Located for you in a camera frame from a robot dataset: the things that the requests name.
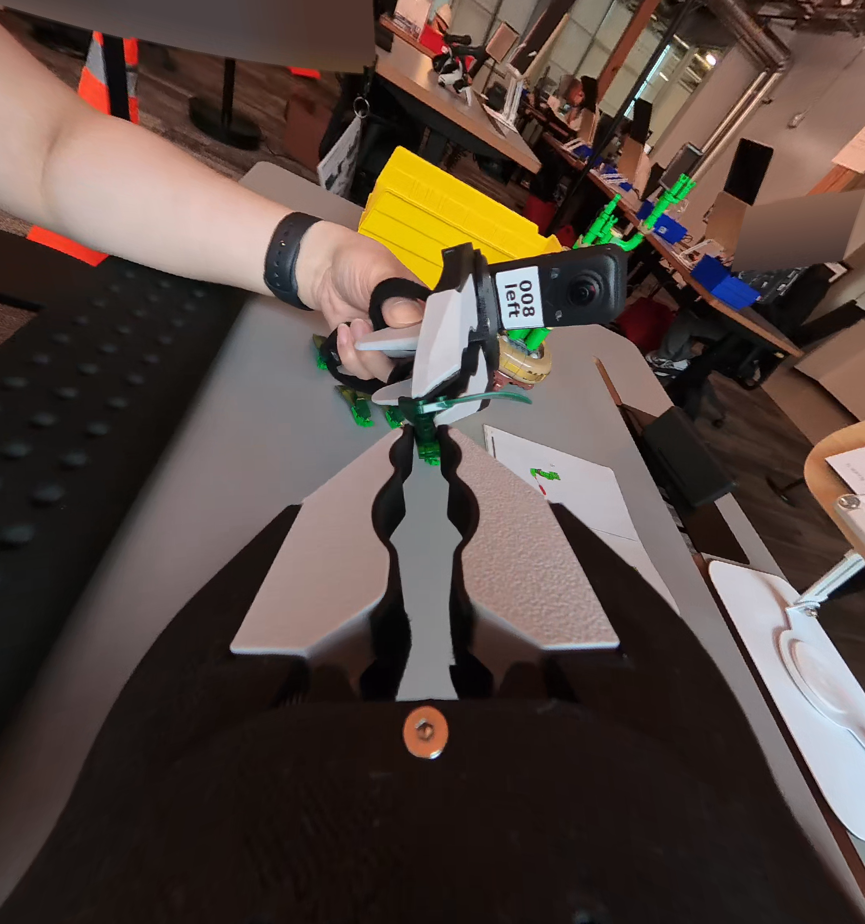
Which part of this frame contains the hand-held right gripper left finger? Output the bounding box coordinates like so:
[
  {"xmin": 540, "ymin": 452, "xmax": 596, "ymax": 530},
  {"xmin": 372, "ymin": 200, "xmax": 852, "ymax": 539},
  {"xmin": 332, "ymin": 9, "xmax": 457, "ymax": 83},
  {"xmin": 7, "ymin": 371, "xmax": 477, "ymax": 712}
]
[{"xmin": 230, "ymin": 426, "xmax": 413, "ymax": 697}]

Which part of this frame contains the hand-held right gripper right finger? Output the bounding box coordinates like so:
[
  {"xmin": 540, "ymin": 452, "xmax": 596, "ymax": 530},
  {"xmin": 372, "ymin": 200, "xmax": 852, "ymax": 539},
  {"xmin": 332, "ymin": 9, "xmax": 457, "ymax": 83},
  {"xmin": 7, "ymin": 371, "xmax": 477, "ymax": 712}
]
[{"xmin": 438, "ymin": 426, "xmax": 621, "ymax": 700}]

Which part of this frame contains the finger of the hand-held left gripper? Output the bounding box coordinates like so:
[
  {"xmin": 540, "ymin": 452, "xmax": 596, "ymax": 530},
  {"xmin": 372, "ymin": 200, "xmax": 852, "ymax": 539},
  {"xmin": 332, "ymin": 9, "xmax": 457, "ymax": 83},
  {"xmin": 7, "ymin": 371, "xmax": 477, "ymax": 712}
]
[
  {"xmin": 371, "ymin": 356, "xmax": 494, "ymax": 427},
  {"xmin": 411, "ymin": 283, "xmax": 481, "ymax": 399}
]

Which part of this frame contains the green lego leaf piece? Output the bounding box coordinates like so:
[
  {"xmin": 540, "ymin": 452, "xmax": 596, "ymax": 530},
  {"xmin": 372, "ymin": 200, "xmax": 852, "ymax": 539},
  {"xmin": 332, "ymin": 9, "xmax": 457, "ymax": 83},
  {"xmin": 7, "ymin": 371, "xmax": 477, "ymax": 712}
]
[{"xmin": 402, "ymin": 388, "xmax": 534, "ymax": 464}]

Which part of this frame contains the person's left forearm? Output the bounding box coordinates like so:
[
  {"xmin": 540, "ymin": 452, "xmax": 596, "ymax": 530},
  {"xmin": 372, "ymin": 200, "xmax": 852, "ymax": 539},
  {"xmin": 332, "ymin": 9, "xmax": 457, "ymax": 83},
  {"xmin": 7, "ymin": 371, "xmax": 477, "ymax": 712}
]
[{"xmin": 0, "ymin": 0, "xmax": 296, "ymax": 297}]

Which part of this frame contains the green lego bamboo model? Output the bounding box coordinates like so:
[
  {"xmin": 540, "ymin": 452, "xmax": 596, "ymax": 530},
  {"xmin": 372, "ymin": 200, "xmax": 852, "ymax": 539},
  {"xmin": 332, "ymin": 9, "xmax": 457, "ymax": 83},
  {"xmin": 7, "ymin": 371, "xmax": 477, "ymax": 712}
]
[{"xmin": 496, "ymin": 173, "xmax": 697, "ymax": 395}]

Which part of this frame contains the white lego instruction booklet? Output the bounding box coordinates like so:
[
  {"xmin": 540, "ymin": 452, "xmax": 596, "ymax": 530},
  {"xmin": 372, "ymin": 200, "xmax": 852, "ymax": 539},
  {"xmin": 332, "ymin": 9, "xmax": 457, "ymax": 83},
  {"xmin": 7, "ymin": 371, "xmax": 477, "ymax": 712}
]
[{"xmin": 483, "ymin": 424, "xmax": 680, "ymax": 616}]

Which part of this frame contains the person's left hand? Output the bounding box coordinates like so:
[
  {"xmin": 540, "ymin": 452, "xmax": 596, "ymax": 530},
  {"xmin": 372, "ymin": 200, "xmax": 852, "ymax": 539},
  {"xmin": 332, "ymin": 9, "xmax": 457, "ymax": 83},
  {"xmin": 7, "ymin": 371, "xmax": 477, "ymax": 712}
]
[{"xmin": 315, "ymin": 222, "xmax": 433, "ymax": 384}]

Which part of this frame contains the yellow plastic bin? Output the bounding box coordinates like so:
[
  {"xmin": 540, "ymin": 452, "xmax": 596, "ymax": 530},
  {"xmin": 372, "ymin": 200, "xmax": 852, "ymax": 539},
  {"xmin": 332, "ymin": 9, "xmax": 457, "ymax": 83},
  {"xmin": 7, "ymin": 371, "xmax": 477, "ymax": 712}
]
[{"xmin": 358, "ymin": 146, "xmax": 565, "ymax": 287}]

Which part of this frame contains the black wrist band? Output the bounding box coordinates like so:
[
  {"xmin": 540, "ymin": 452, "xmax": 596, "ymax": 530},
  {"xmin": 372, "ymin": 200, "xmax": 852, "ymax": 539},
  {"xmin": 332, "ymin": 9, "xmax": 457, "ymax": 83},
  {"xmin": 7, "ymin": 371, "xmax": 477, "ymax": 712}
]
[{"xmin": 262, "ymin": 211, "xmax": 325, "ymax": 312}]

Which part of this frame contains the black box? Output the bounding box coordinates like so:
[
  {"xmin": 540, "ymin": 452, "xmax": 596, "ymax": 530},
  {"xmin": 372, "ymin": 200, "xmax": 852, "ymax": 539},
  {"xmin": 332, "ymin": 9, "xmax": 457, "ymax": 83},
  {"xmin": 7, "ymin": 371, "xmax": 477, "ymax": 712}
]
[{"xmin": 640, "ymin": 406, "xmax": 738, "ymax": 508}]

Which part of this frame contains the black monitor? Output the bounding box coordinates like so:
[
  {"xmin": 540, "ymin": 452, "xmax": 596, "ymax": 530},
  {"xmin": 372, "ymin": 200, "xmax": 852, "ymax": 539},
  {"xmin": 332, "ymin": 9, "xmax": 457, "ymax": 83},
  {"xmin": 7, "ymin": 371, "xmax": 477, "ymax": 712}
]
[{"xmin": 724, "ymin": 138, "xmax": 775, "ymax": 207}]

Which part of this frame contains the long wooden desk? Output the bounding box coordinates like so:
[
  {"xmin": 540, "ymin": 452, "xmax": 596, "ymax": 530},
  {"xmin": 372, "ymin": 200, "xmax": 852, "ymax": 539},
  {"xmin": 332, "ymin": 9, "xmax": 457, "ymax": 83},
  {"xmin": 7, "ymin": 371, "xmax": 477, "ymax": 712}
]
[{"xmin": 374, "ymin": 18, "xmax": 543, "ymax": 176}]

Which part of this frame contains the black and white toy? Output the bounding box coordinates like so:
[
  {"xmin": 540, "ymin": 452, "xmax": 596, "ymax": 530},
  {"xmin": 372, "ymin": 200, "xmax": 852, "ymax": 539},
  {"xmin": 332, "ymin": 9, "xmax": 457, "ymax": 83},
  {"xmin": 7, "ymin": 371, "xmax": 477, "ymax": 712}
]
[{"xmin": 431, "ymin": 42, "xmax": 488, "ymax": 93}]

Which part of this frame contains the black dotted rubber mat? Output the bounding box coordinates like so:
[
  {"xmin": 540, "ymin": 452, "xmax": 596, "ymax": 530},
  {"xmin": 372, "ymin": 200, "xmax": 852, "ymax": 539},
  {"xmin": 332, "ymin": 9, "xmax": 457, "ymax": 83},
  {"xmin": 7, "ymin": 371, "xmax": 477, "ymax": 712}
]
[{"xmin": 0, "ymin": 258, "xmax": 254, "ymax": 784}]

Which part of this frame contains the white flat plastic base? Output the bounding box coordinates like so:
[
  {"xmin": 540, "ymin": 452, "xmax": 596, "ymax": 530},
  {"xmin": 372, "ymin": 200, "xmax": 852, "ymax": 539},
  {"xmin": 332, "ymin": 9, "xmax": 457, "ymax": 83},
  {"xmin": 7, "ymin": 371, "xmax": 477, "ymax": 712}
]
[{"xmin": 707, "ymin": 559, "xmax": 865, "ymax": 843}]

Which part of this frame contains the round wooden side table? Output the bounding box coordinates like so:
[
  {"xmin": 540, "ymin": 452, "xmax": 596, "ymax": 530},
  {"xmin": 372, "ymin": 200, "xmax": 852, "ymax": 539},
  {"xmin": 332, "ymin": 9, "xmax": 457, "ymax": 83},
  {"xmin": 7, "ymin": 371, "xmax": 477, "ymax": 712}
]
[{"xmin": 803, "ymin": 411, "xmax": 865, "ymax": 594}]

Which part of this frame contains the orange traffic cone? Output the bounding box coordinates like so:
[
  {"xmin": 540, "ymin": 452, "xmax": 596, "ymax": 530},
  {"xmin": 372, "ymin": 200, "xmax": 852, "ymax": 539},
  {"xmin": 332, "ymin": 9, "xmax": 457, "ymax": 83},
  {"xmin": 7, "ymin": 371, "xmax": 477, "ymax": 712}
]
[{"xmin": 26, "ymin": 31, "xmax": 142, "ymax": 267}]

